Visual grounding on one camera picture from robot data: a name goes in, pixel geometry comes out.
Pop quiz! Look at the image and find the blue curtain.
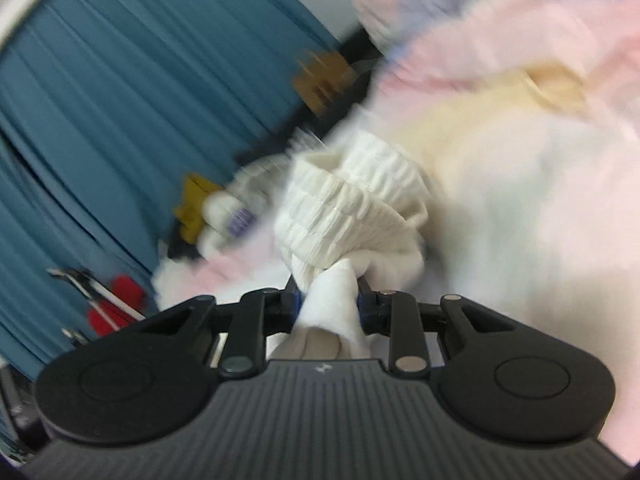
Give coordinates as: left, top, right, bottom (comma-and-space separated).
1, 0, 334, 377

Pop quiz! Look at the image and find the white garment with striped trim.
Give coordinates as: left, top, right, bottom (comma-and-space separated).
274, 110, 639, 462

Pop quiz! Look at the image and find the white puffy jacket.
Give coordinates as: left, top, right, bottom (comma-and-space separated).
152, 154, 291, 310

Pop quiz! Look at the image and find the red cloth on chair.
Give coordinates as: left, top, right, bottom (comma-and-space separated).
87, 275, 145, 336

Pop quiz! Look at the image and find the brown cardboard box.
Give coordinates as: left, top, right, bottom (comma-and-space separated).
292, 51, 357, 116

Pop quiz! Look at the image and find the silver tripod stand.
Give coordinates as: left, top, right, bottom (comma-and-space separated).
47, 268, 145, 337

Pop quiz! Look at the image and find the pastel pink blue bed quilt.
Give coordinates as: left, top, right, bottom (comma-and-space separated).
150, 0, 640, 311

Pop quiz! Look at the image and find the mustard yellow garment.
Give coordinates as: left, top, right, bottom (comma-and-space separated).
174, 172, 222, 244

